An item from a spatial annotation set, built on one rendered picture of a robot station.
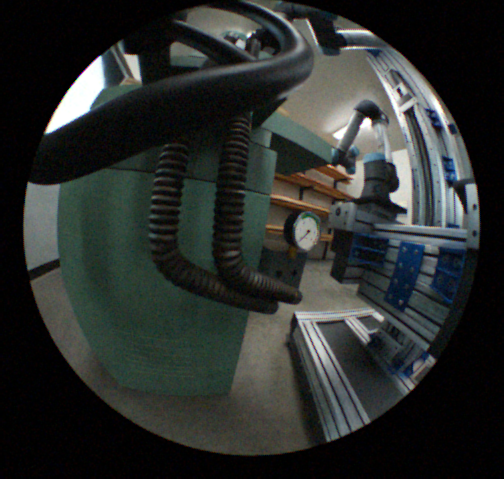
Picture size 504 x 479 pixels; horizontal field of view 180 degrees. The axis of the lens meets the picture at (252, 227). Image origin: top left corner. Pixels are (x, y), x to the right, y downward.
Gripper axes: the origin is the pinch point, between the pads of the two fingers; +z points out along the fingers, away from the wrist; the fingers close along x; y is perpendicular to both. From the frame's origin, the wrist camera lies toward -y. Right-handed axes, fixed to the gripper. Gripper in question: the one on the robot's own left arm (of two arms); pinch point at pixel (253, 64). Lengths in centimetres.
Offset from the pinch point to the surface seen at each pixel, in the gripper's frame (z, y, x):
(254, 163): 24.3, -12.7, -5.8
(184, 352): 60, -34, 4
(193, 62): 11.5, -16.3, 8.6
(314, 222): 28.4, -22.3, -15.3
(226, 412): 85, -59, -6
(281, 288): 33.1, -30.6, -7.3
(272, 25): 5.9, -22.4, 1.8
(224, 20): -123, 120, 45
